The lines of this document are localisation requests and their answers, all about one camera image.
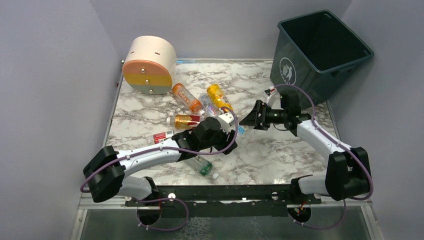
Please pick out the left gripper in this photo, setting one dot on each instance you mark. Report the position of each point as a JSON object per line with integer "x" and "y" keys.
{"x": 226, "y": 140}

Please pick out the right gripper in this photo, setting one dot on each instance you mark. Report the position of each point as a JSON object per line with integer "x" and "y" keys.
{"x": 260, "y": 116}

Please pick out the white blue label bottle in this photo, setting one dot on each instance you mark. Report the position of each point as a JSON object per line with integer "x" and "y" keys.
{"x": 241, "y": 130}

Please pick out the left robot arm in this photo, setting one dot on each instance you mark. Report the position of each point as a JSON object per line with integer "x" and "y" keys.
{"x": 110, "y": 172}

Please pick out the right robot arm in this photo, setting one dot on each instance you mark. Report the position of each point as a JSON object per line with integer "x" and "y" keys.
{"x": 348, "y": 171}

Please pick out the dark green plastic bin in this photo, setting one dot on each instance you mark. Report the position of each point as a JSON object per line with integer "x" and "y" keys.
{"x": 316, "y": 52}

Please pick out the green tinted tea bottle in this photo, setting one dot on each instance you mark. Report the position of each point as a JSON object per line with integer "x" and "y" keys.
{"x": 203, "y": 166}

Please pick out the clear purple label bottle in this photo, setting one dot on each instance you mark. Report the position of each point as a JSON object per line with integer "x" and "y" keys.
{"x": 208, "y": 105}

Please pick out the red gold drink can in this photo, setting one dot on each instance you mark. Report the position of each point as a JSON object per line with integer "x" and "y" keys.
{"x": 184, "y": 121}

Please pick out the orange drink bottle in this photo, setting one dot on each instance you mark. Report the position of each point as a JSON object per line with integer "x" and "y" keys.
{"x": 188, "y": 99}

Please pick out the yellow drink bottle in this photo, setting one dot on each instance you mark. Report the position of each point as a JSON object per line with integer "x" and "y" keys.
{"x": 218, "y": 97}

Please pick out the small red label bottle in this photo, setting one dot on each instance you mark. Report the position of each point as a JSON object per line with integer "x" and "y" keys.
{"x": 159, "y": 137}

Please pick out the round cream drum box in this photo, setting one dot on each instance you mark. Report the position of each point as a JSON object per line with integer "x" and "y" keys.
{"x": 150, "y": 65}

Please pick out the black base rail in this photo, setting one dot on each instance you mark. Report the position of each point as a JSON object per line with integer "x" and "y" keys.
{"x": 215, "y": 201}

